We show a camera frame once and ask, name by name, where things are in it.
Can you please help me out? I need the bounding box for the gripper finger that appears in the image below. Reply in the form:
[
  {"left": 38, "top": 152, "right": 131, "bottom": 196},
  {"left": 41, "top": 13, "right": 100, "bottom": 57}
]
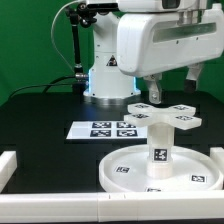
[
  {"left": 144, "top": 73, "right": 162, "bottom": 104},
  {"left": 184, "top": 63, "right": 203, "bottom": 93}
]

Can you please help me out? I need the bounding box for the white round table top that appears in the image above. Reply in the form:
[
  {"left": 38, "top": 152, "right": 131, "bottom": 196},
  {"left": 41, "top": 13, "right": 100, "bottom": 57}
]
[{"left": 99, "top": 145, "right": 224, "bottom": 192}]

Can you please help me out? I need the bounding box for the grey camera cable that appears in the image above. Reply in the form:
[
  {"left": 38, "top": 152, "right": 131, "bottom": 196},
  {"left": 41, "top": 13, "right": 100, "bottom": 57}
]
[{"left": 50, "top": 0, "right": 82, "bottom": 73}]

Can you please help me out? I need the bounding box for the white marker sheet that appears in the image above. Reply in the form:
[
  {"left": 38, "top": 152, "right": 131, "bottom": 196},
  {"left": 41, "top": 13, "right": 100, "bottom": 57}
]
[{"left": 66, "top": 121, "right": 147, "bottom": 140}]

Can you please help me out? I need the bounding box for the black cable on table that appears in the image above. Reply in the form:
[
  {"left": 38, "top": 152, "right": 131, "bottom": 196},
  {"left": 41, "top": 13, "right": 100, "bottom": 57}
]
[{"left": 7, "top": 75, "right": 81, "bottom": 99}]

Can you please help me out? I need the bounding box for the white cross-shaped table base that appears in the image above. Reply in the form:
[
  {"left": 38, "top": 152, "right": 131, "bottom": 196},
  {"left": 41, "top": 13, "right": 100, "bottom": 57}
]
[{"left": 124, "top": 103, "right": 202, "bottom": 130}]

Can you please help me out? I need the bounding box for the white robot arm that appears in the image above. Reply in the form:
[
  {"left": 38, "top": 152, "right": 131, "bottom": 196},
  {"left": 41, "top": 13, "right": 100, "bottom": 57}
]
[{"left": 86, "top": 0, "right": 224, "bottom": 104}]

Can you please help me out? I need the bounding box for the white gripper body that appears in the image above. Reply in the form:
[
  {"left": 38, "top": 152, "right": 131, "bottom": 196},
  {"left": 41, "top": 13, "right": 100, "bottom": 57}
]
[{"left": 117, "top": 3, "right": 224, "bottom": 77}]

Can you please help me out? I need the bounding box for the black camera stand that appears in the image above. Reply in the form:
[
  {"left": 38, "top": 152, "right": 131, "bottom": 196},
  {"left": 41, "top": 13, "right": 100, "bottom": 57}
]
[{"left": 66, "top": 3, "right": 96, "bottom": 94}]

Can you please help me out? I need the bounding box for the white frame rail fixture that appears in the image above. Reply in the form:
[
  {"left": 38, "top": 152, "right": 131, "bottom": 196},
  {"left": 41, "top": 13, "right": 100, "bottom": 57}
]
[{"left": 0, "top": 151, "right": 224, "bottom": 223}]

